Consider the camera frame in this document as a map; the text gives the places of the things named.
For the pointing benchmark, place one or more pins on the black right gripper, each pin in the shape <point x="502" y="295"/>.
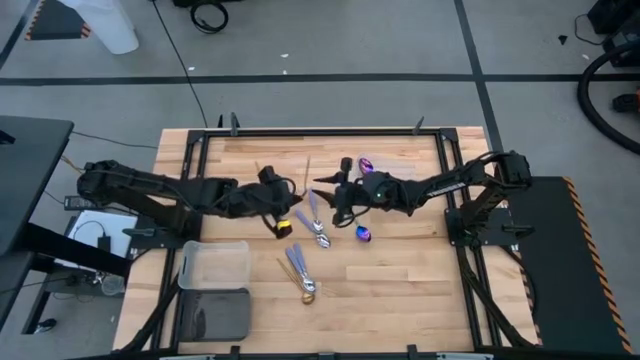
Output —
<point x="360" y="195"/>

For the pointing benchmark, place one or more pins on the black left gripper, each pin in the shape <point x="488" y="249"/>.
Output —
<point x="272" y="200"/>

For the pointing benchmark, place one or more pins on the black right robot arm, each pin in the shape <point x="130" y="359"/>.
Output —
<point x="450" y="187"/>

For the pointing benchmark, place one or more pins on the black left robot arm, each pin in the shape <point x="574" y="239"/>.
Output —
<point x="150" y="182"/>

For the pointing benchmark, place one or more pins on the grey plastic bin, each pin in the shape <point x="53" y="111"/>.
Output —
<point x="215" y="315"/>

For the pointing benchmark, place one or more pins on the white paper sheet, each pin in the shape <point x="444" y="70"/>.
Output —
<point x="120" y="220"/>

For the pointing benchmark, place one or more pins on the small black power adapter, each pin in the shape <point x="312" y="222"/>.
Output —
<point x="104" y="244"/>

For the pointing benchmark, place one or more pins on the clear glass cup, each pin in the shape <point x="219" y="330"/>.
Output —
<point x="113" y="285"/>

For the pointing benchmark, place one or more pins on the black power brick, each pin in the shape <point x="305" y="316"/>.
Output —
<point x="80" y="203"/>

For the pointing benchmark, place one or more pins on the black platform with hazard stripes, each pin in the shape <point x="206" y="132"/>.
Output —
<point x="565" y="260"/>

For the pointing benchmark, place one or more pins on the white plastic container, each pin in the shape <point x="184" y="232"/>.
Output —
<point x="112" y="30"/>

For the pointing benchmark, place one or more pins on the black desk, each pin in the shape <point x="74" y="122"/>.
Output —
<point x="30" y="175"/>

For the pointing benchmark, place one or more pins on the small black floor scrap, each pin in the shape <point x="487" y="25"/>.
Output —
<point x="563" y="39"/>

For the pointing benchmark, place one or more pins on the black hazard-edged floor mat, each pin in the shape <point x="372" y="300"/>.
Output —
<point x="55" y="22"/>

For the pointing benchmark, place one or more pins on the black and orange tool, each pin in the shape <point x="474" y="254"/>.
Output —
<point x="626" y="102"/>

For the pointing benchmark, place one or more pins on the black equipment box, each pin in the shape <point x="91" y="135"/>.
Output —
<point x="615" y="15"/>

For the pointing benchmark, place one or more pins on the black aluminium table frame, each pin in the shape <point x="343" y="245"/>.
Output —
<point x="320" y="133"/>

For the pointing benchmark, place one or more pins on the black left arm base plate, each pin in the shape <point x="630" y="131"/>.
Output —
<point x="150" y="239"/>

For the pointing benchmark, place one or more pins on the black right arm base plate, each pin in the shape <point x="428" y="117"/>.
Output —
<point x="505" y="227"/>

